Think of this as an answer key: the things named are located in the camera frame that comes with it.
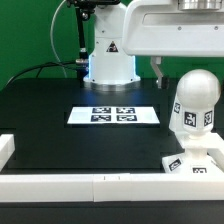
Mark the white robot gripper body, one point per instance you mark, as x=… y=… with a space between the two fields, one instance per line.
x=178 y=28

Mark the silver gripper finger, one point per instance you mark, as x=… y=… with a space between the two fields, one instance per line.
x=162 y=80

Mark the white lamp bulb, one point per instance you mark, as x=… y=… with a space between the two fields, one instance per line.
x=198 y=91

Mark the white lamp shade cone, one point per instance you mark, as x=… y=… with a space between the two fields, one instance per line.
x=175 y=124

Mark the white lamp base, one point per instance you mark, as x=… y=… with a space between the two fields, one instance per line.
x=202 y=155

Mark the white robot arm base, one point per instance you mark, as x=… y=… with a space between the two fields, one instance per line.
x=110 y=68

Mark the white marker sheet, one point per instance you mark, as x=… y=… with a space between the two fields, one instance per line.
x=113 y=115

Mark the white front rail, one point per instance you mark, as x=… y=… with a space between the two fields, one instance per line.
x=110 y=187

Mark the white rail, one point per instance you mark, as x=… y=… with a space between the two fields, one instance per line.
x=7 y=147
x=110 y=187

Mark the white left rail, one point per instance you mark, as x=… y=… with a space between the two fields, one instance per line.
x=7 y=147

